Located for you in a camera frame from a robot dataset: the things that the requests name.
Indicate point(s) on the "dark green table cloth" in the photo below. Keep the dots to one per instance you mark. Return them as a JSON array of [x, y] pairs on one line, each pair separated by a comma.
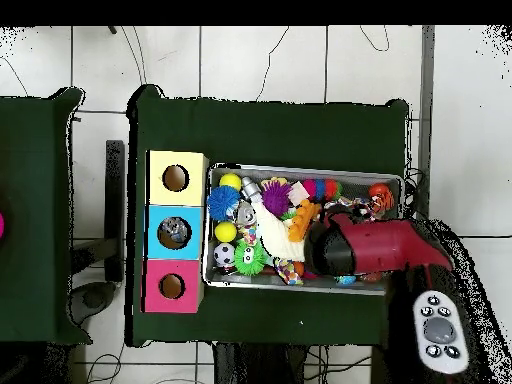
[[36, 224], [280, 128]]

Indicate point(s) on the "silver metal pipe fitting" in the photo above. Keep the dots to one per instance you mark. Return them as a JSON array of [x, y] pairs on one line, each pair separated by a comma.
[[250, 188]]

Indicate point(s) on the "pink round object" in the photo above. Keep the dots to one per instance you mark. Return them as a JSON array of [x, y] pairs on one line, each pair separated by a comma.
[[2, 226]]

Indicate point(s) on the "large blue spiky ball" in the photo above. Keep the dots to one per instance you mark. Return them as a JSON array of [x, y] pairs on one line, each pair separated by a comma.
[[223, 203]]

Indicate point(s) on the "yellow ball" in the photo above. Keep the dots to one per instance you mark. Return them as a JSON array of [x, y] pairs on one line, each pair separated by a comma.
[[230, 181], [226, 232]]

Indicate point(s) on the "colourful patterned cloth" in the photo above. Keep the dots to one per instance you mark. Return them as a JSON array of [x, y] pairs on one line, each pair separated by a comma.
[[288, 270]]

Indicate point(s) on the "wooden box with three holes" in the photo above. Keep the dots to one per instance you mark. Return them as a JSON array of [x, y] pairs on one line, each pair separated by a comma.
[[160, 272]]

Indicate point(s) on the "orange tiger striped toy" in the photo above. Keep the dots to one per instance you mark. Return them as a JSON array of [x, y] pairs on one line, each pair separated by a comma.
[[380, 196]]

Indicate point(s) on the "shallow clear mesh bin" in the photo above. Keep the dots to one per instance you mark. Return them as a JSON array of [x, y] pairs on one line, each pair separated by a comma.
[[240, 282]]

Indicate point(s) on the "orange toy building block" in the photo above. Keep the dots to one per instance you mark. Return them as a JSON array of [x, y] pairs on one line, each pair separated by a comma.
[[302, 220]]

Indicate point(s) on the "small soccer ball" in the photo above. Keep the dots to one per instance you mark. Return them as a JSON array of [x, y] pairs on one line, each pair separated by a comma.
[[224, 254]]

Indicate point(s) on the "purple spiky ball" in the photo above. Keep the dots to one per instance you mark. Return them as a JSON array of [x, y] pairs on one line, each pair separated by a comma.
[[277, 198]]

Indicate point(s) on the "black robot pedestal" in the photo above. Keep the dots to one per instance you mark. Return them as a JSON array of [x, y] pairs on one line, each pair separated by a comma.
[[256, 368]]

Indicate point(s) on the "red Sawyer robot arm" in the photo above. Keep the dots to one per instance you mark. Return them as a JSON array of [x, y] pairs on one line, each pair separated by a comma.
[[384, 248]]

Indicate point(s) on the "cream knitted cloth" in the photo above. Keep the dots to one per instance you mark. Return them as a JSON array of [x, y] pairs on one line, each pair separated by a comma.
[[276, 236]]

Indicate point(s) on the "silver metal can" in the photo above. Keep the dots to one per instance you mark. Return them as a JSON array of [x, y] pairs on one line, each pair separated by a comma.
[[246, 214]]

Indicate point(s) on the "green googly-eyed spiky ball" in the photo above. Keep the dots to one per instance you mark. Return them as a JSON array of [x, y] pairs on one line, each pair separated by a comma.
[[250, 256]]

